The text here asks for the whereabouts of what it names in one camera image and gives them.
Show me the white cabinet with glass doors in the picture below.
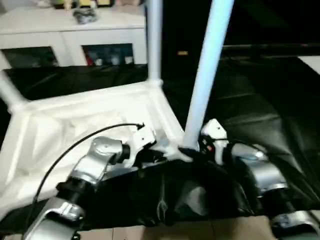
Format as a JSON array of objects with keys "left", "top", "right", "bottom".
[{"left": 0, "top": 0, "right": 148, "bottom": 67}]

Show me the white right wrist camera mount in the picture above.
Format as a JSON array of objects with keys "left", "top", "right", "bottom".
[{"left": 201, "top": 118, "right": 230, "bottom": 166}]

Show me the white flat board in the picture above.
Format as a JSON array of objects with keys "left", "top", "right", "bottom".
[{"left": 298, "top": 56, "right": 320, "bottom": 73}]

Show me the black plastic mat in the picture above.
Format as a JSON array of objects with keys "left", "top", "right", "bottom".
[{"left": 0, "top": 63, "right": 320, "bottom": 230}]

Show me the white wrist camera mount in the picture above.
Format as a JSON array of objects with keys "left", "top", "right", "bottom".
[
  {"left": 126, "top": 123, "right": 157, "bottom": 168},
  {"left": 201, "top": 118, "right": 230, "bottom": 166}
]

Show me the white plastic table leg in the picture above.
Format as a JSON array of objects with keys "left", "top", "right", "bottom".
[
  {"left": 0, "top": 69, "right": 27, "bottom": 111},
  {"left": 181, "top": 0, "right": 235, "bottom": 151},
  {"left": 146, "top": 0, "right": 163, "bottom": 86}
]

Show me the clear bag of dark parts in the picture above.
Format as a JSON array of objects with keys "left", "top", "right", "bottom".
[{"left": 72, "top": 8, "right": 98, "bottom": 25}]

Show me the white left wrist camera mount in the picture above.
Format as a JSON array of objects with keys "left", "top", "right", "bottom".
[{"left": 126, "top": 123, "right": 157, "bottom": 168}]

